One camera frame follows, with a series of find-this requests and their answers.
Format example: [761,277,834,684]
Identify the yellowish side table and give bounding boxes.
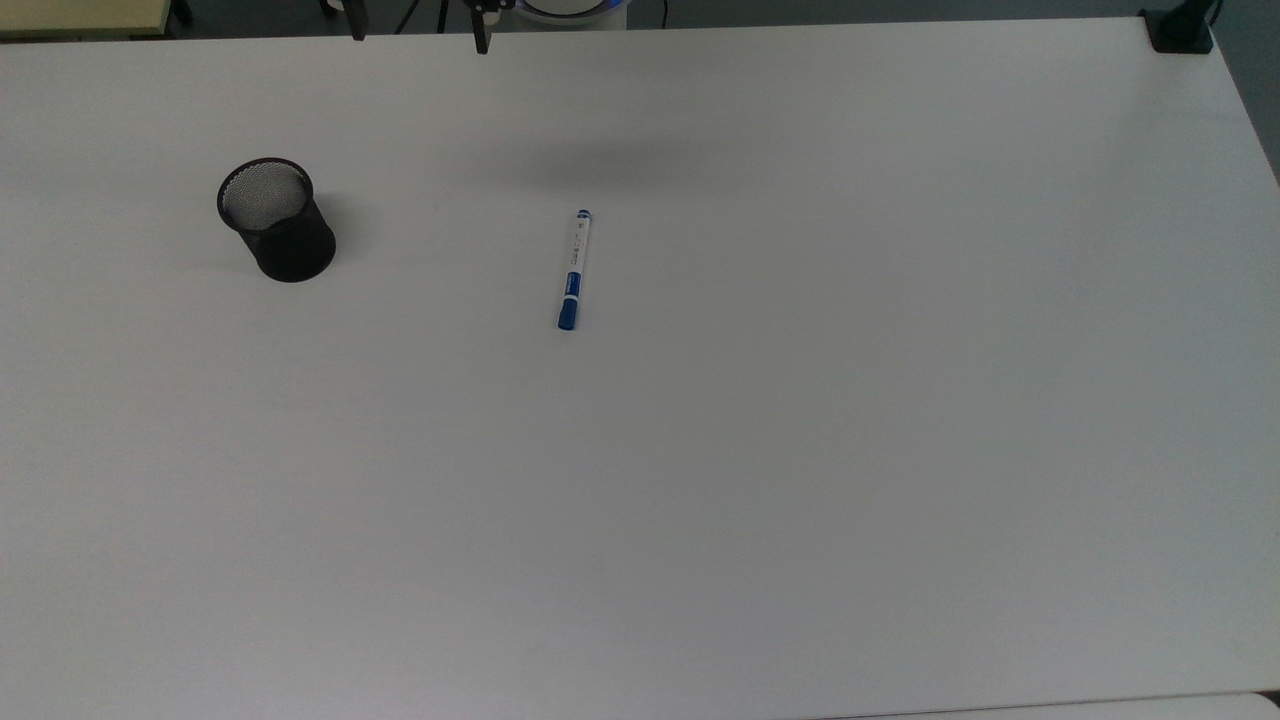
[0,0,173,42]

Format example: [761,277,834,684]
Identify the blue and white marker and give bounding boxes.
[556,208,594,332]

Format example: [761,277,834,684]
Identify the black mesh pen cup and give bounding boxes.
[216,157,338,284]

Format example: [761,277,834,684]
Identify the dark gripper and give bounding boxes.
[466,0,517,56]

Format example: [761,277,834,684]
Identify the black table clamp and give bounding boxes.
[1143,0,1223,55]

